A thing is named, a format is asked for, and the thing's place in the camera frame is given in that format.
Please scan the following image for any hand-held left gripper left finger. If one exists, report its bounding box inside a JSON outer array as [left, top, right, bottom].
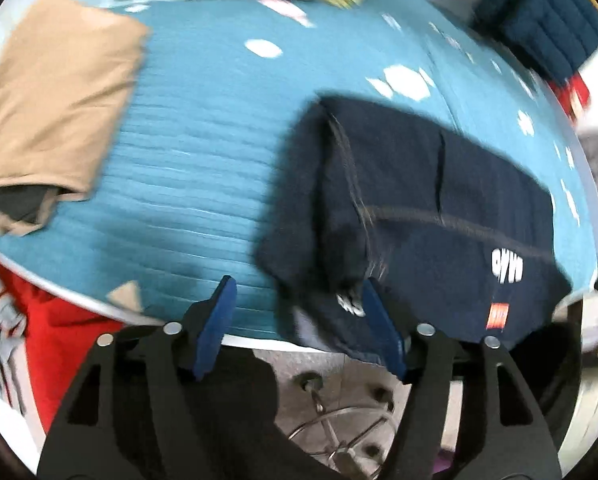
[[38, 275, 238, 480]]

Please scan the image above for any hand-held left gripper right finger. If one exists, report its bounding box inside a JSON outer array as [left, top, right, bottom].
[[361, 278, 562, 480]]

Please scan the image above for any navy blue garment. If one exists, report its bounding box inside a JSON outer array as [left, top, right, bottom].
[[255, 94, 588, 366]]

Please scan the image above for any metal stool base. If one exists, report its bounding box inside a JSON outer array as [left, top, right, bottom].
[[284, 370, 405, 480]]

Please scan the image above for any teal printed table mat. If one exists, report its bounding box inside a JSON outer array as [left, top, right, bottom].
[[0, 0, 598, 346]]

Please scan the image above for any red garment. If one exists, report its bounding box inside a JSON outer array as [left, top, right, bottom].
[[0, 252, 130, 433]]

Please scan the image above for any tan folded garment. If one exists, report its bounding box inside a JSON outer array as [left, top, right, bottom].
[[0, 0, 151, 237]]

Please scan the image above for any dark blue quilted jacket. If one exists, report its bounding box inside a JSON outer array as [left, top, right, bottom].
[[471, 0, 598, 86]]

